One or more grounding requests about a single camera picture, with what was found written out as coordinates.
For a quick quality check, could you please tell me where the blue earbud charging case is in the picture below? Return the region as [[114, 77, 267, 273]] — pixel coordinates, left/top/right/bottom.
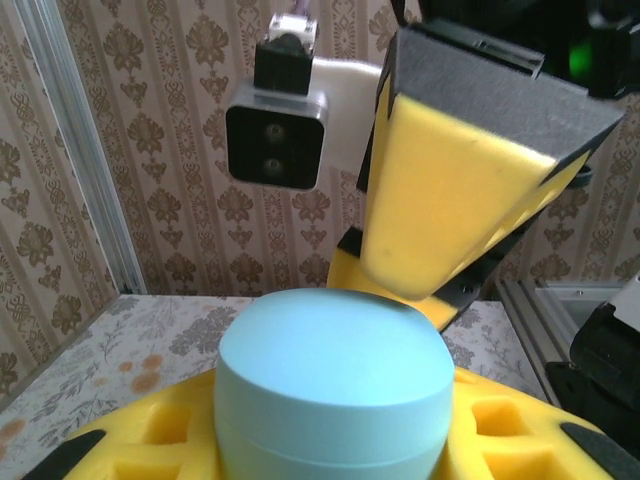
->
[[214, 288, 457, 480]]

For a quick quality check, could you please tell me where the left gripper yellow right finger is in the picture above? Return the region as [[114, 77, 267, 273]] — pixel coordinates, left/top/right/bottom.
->
[[438, 366, 640, 480]]

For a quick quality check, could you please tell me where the aluminium side rail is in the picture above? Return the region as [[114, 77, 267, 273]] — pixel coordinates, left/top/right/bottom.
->
[[492, 277, 629, 404]]

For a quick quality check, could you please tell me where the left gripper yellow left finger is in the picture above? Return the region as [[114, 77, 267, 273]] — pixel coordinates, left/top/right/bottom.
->
[[22, 373, 225, 480]]

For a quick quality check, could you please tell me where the aluminium frame post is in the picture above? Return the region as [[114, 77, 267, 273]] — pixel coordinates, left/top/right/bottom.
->
[[12, 0, 149, 297]]

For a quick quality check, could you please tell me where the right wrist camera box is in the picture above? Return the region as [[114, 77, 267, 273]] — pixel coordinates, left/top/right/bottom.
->
[[224, 12, 389, 192]]

